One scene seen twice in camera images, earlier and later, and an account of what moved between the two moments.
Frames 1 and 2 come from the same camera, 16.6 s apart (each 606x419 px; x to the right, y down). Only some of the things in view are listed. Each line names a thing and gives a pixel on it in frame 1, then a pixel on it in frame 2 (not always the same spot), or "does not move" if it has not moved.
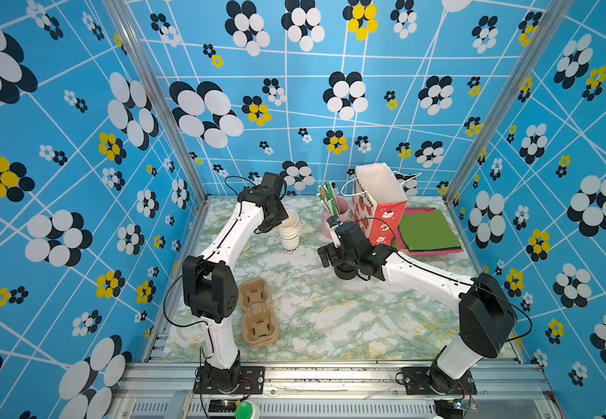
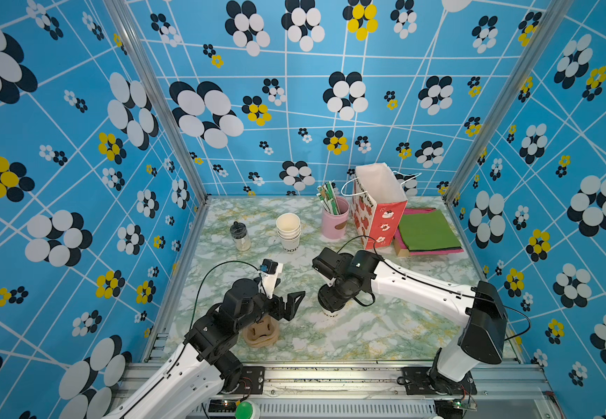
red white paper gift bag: [378, 202] does not move
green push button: [244, 410] does not move
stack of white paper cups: [289, 231] does not move
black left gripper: [282, 216] → [291, 307]
